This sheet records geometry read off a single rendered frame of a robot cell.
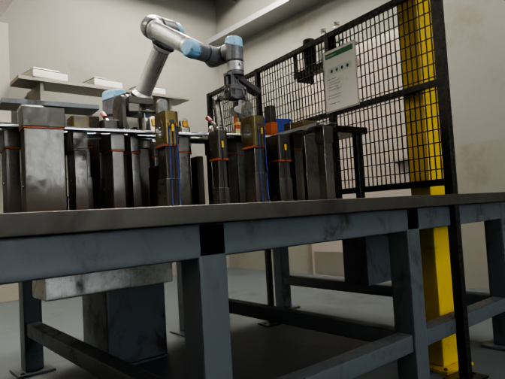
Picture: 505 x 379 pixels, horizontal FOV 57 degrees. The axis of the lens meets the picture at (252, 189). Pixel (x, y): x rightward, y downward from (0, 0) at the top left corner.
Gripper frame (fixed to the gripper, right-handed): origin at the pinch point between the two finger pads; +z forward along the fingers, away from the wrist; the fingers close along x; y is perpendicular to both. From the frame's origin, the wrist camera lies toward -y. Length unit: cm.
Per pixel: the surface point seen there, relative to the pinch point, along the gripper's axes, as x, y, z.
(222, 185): 14.6, 20.2, 28.8
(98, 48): -328, -35, -143
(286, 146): 18.7, -8.3, 13.9
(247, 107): 13.1, 5.8, -1.9
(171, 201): 17, 42, 34
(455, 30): -42, -230, -93
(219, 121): -19.5, 0.3, -3.1
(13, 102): -32, 84, -8
